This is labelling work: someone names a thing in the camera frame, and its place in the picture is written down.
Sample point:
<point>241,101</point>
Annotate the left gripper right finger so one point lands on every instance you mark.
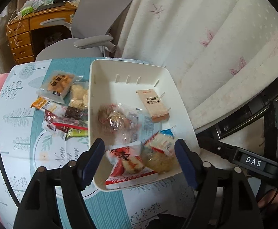
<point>238,208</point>

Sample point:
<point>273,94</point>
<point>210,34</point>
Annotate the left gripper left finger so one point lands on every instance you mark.
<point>39,209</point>

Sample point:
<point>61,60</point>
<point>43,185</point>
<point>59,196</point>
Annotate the green rice cake pack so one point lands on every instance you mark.
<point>76,133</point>

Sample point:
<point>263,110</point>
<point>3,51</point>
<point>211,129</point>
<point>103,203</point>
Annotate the red strip snack pack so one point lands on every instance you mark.
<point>60,125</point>

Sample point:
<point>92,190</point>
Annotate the pale rice crispy pack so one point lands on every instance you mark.
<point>158,162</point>
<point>79,95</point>

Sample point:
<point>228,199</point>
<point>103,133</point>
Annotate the red white triangular snack bag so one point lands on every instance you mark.
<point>128,167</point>

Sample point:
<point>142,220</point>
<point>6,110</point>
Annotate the orange oat stick bar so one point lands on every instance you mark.
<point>44,104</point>

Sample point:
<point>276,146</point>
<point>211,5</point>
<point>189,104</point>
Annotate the red Cookie snack pack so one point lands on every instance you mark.
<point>162,143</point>

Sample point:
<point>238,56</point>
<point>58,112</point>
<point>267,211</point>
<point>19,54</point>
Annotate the orange pastry clear pack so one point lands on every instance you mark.
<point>57,86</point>

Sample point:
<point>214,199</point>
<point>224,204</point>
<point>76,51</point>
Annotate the beige soda cracker pack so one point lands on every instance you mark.
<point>153,104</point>

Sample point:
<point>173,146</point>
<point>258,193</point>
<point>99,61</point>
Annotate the dark red chocolate snack pack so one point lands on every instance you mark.
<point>76,113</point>

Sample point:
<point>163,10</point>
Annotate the brown nut cluster pack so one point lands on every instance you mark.
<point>107,114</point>

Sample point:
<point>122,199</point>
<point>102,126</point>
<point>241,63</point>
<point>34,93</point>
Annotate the large blue white bread bag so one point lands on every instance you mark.
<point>143,128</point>

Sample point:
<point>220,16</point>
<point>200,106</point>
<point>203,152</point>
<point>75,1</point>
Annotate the person's right hand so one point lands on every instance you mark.
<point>270,198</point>

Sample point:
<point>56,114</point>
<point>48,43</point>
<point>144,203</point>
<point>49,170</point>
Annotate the tree pattern tablecloth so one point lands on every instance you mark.
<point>25,145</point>

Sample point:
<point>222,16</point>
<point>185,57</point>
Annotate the white floral curtain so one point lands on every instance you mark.
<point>220,53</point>

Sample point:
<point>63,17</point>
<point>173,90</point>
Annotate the white plastic storage bin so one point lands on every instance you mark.
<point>116,81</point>

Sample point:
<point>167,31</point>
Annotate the wooden desk with drawers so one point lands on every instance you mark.
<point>27,37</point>

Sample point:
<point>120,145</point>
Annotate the green tissue box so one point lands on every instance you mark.
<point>26,10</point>

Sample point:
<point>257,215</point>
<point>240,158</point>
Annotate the black keyboard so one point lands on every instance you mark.
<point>49,6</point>

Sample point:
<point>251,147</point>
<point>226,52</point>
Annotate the grey office chair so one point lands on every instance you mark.
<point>89,29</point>

